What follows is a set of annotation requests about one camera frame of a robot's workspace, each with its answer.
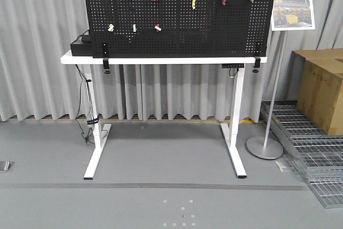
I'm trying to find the brown cardboard box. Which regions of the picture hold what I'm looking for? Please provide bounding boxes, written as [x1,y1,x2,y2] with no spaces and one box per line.
[293,48,342,135]

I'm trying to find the metal grating platform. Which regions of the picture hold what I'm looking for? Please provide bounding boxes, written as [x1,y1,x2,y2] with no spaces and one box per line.
[271,101,342,208]

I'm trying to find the green-white rocker switch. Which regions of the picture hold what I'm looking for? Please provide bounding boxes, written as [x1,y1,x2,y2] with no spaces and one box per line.
[132,24,137,32]

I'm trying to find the grey curtain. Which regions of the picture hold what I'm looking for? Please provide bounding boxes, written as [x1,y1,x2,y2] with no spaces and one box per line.
[1,0,342,121]

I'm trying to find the white height-adjustable table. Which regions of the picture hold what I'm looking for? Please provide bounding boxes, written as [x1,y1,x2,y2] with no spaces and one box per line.
[61,50,267,180]

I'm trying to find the metal floor socket plate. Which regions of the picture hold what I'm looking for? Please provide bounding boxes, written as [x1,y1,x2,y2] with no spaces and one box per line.
[0,160,15,173]

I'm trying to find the black perforated pegboard panel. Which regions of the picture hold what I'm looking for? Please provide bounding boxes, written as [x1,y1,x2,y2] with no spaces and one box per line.
[85,0,273,58]

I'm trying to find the yellow knob switch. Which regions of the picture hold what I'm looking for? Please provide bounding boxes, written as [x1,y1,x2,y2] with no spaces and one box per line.
[192,0,196,10]

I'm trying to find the black electronics box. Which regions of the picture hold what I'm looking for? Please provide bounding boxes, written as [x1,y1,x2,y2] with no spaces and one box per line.
[70,34,93,56]

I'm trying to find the black cables on table leg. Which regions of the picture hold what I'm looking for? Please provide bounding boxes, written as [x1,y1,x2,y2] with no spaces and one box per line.
[73,64,109,145]

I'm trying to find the red-white rocker switch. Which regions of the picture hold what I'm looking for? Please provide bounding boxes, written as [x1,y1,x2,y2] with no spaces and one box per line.
[155,24,161,31]

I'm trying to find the black table clamp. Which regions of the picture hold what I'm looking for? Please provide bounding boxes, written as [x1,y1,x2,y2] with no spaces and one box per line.
[102,42,110,74]
[252,41,262,73]

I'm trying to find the sign stand with photo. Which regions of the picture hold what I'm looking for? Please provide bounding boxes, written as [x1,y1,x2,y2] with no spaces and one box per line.
[246,0,316,160]

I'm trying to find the yellow-white rocker switch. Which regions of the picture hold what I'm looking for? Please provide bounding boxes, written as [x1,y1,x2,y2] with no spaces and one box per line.
[108,24,114,32]

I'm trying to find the left black table clamp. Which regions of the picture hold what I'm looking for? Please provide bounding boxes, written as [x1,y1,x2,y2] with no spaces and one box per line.
[102,42,110,74]

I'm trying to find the table height control panel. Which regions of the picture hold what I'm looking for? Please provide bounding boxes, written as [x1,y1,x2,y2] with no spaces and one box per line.
[221,63,244,69]

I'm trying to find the right black table clamp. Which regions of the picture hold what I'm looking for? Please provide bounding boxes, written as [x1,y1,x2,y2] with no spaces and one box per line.
[252,41,262,73]

